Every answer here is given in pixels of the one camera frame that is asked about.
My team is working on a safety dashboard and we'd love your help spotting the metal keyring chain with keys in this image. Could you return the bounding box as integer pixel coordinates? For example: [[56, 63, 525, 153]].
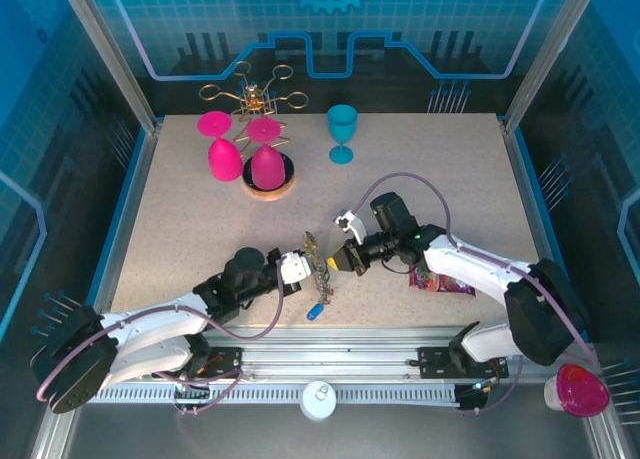
[[301, 230, 335, 305]]

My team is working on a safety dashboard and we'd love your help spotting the purple candy packet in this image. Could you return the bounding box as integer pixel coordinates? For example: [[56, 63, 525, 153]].
[[408, 268, 476, 298]]

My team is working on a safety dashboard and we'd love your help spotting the pink plastic wine glass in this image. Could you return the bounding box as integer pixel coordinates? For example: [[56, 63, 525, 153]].
[[247, 117, 289, 190], [196, 110, 242, 182]]

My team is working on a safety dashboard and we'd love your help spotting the teal plastic wine glass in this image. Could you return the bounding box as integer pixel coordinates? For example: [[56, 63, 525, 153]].
[[326, 104, 359, 166]]

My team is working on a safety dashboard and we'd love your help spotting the white round tin can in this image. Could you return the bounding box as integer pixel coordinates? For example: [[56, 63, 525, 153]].
[[298, 380, 337, 422]]

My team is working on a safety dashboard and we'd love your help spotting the pink and white plastic cup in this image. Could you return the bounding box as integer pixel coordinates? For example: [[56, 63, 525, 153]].
[[543, 362, 611, 419]]

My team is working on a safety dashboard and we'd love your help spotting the gold wire glass rack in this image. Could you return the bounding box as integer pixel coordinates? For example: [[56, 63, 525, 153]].
[[198, 60, 310, 201]]

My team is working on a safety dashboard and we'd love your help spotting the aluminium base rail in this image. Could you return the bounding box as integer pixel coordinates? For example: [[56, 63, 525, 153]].
[[199, 323, 481, 380]]

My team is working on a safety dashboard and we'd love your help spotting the white slotted cable duct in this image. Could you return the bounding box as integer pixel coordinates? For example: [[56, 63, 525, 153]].
[[94, 383, 461, 405]]

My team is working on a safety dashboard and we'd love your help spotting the aluminium table side rail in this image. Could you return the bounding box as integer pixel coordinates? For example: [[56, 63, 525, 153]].
[[499, 118, 564, 273], [82, 121, 164, 320]]

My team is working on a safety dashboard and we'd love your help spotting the aluminium frame post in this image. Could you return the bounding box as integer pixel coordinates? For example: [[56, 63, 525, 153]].
[[502, 0, 609, 133], [54, 0, 164, 133]]

